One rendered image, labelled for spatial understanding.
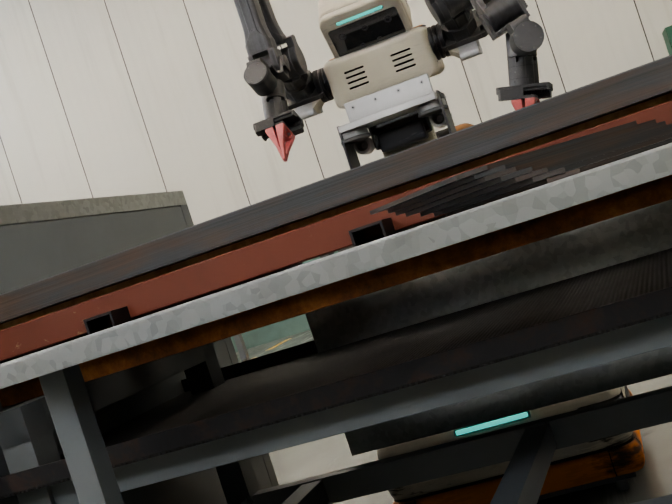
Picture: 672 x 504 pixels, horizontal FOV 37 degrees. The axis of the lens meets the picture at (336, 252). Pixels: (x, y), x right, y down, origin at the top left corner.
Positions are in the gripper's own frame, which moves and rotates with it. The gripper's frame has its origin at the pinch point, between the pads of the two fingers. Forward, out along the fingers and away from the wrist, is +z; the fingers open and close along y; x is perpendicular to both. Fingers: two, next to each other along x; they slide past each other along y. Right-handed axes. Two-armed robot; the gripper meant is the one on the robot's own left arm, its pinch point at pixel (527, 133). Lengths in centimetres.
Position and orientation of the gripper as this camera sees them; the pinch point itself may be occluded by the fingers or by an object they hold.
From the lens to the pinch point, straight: 199.5
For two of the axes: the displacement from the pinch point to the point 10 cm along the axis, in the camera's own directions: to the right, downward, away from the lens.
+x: 3.2, -0.8, 9.4
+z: 0.9, 9.9, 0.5
